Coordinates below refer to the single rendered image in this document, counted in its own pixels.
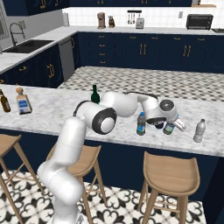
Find black toaster oven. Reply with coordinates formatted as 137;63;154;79
185;13;214;31

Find clear plastic bottle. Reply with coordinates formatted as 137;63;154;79
192;118;207;144

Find clear bottle with blue label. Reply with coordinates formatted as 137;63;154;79
15;87;33;116

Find wooden wall shelf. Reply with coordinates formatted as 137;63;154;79
191;3;218;9

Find white paper towel roll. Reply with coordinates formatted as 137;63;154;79
62;11;71;27

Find window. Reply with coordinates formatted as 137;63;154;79
0;4;10;40

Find brown glass bottle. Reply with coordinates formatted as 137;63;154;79
0;88;12;114

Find wooden bar stool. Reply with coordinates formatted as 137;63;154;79
0;133;45;224
136;150;201;224
45;143;108;224

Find brown coffee machine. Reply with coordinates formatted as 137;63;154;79
96;11;107;30

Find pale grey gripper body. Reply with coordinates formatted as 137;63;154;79
173;117;188;133

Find navy kitchen island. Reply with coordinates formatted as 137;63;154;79
0;128;224;224

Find dark tap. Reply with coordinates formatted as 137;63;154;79
9;22;26;47

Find green plastic bottle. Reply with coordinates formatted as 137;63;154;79
162;121;176;136

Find navy wall cupboards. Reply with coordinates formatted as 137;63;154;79
2;0;193;18

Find rail with hanging tools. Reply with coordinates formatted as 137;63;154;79
126;10;143;25

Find navy lower cupboards long run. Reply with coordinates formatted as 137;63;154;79
71;31;224;74

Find grey dishwasher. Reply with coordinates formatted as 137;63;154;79
58;38;76;83

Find dark green glass bottle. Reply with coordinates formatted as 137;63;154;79
90;84;102;105

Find navy lower cupboards with sink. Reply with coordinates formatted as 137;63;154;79
0;43;65;89

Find blue plastic bottle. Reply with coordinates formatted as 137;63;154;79
136;111;147;137

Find silver toaster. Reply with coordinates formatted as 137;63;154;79
135;17;145;30

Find black sink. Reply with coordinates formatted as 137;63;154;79
2;38;55;54

